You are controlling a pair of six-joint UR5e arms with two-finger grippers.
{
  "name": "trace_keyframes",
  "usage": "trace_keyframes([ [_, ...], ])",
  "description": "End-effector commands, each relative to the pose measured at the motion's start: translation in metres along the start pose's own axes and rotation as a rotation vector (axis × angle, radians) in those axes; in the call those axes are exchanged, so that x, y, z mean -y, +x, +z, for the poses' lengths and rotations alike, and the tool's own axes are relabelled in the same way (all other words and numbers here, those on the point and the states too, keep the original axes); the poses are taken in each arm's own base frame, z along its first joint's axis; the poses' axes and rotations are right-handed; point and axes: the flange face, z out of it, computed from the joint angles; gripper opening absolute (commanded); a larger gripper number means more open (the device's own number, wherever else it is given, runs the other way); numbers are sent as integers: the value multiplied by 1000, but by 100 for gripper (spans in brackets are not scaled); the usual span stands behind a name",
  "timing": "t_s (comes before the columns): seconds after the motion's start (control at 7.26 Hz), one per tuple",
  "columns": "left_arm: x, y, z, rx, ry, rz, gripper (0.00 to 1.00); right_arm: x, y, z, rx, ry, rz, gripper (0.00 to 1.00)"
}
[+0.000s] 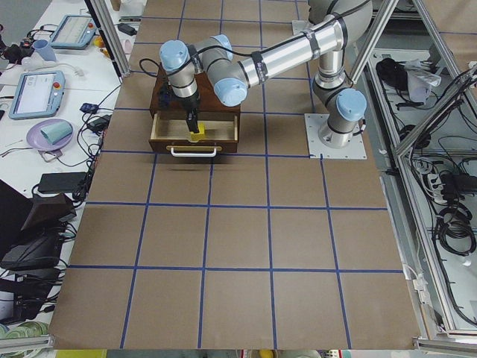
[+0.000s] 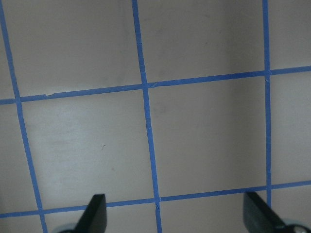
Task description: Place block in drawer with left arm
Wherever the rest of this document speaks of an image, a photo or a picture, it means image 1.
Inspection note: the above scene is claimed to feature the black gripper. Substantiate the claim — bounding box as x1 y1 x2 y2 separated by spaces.
180 95 200 134

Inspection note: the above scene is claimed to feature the yellow wooden block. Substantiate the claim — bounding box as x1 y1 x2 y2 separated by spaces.
189 122 206 142

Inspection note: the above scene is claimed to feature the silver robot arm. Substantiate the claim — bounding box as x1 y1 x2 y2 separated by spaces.
159 1 373 148

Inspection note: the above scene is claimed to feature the dark wooden drawer cabinet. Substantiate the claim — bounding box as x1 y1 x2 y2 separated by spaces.
149 65 241 116

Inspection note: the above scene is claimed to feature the teal cup on plate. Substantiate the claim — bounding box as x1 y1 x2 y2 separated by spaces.
40 121 72 145

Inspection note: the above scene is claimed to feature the far blue teach pendant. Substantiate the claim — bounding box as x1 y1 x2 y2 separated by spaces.
50 15 96 50

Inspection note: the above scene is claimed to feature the blue teach pendant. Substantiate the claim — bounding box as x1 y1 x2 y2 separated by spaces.
50 15 96 50
9 71 66 120

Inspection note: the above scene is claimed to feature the purple plate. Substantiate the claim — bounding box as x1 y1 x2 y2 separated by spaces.
26 119 73 151

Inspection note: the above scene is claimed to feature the black power brick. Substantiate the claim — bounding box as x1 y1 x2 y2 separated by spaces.
37 172 86 194

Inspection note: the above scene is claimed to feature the near blue teach pendant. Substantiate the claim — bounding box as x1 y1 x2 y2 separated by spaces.
9 71 66 120

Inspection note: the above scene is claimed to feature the light blue cup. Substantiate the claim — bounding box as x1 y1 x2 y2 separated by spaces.
33 39 57 62

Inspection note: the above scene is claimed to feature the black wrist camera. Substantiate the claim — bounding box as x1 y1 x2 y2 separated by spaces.
157 83 174 110

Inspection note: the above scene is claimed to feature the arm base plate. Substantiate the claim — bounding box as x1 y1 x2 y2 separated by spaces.
304 113 367 160
291 20 309 35

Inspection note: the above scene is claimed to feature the aluminium frame post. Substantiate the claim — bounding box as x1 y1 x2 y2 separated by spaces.
84 0 130 78

